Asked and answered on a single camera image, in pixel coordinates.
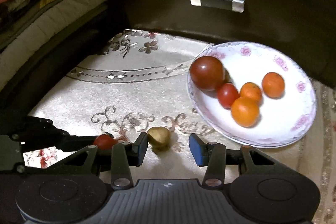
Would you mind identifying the orange tangerine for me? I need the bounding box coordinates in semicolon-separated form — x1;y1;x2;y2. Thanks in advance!
262;72;285;98
240;82;263;104
231;97;260;127

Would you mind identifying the small red tomato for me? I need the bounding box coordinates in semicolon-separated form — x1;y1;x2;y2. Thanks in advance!
93;134;118;151

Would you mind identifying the white floral plate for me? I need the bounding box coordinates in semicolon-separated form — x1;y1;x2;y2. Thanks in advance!
187;42;317;148

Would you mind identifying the small brown kiwi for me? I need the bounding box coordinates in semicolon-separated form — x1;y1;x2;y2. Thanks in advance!
223;69;232;83

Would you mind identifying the silver black drawer handle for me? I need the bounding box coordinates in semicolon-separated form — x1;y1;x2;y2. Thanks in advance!
190;0;245;13

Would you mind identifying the large dark red tomato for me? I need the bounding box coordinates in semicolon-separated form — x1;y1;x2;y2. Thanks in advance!
189;56;226;91

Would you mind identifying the medium red tomato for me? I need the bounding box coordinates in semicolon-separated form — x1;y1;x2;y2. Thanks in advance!
217;83;240;109

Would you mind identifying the beige mattress cushion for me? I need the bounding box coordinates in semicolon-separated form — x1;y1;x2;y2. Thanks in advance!
1;0;106;88

